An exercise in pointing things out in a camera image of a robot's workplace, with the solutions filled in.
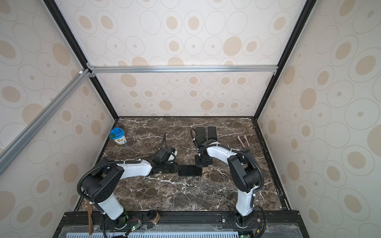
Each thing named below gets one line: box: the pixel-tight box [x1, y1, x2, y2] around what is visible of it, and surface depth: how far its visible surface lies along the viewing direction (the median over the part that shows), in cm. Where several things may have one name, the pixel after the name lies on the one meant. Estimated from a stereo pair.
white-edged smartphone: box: [206, 125, 218, 142], surface depth 113 cm
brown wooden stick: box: [87, 200, 93, 236], surface depth 76 cm
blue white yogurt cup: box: [109, 126, 127, 146], surface depth 99 cm
